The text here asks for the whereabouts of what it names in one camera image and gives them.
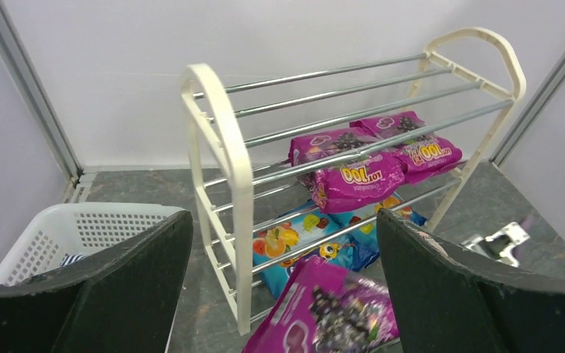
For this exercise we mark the white plastic basket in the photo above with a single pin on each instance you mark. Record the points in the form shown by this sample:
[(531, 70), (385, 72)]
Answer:
[(76, 228)]

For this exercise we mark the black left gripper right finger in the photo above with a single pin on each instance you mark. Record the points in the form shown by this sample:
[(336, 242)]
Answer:
[(449, 299)]

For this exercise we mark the blue striped cloth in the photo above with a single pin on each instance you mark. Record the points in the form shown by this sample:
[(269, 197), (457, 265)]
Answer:
[(71, 258)]

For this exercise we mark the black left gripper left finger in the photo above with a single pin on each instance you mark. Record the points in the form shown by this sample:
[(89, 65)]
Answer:
[(121, 299)]

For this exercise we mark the cream metal shelf rack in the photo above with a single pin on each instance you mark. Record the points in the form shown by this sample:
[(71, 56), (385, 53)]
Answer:
[(227, 184)]

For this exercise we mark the purple grape candy bag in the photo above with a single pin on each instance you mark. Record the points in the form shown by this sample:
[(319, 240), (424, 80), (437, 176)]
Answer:
[(420, 157), (326, 308), (345, 186)]

